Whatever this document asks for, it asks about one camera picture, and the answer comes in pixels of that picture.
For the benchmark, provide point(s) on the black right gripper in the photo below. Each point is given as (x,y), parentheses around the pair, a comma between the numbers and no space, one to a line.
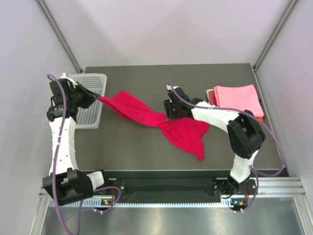
(168,105)

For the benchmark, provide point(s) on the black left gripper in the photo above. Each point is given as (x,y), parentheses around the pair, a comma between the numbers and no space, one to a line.
(89,95)

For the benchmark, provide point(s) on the crimson red t shirt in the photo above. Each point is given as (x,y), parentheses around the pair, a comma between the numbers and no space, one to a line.
(185,134)

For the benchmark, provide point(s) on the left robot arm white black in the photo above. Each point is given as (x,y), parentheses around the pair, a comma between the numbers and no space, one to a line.
(66,183)

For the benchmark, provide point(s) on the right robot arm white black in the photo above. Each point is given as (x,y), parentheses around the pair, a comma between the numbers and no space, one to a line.
(245,134)

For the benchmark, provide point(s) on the white perforated plastic basket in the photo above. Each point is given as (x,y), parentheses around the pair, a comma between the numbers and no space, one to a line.
(95,82)

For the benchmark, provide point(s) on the red folded t shirt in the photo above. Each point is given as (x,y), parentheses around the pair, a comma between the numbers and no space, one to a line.
(214,102)

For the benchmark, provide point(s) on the light pink folded t shirt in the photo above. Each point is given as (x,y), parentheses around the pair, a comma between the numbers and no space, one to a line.
(232,91)

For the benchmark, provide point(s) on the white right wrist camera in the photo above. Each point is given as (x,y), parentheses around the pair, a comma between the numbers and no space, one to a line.
(171,88)

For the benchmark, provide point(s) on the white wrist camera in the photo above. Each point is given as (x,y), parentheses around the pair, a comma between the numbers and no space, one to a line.
(64,76)
(171,88)

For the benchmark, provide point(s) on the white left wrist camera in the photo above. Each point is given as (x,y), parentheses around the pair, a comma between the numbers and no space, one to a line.
(64,76)

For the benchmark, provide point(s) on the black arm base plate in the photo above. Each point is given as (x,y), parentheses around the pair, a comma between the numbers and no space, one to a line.
(211,182)

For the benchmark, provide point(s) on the right aluminium frame post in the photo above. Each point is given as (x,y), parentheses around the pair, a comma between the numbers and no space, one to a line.
(275,33)

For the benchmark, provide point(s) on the aluminium frame post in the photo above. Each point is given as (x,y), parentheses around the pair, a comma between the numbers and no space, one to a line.
(58,33)
(275,33)

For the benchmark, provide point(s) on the grey slotted cable duct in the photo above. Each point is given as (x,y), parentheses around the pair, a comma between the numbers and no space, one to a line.
(99,203)

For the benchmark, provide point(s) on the left aluminium frame post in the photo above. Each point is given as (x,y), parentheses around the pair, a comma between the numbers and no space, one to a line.
(58,33)

